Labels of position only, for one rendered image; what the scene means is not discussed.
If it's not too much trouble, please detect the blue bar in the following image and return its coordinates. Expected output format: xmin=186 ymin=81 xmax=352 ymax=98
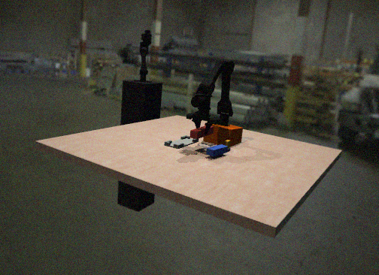
xmin=206 ymin=144 xmax=228 ymax=156

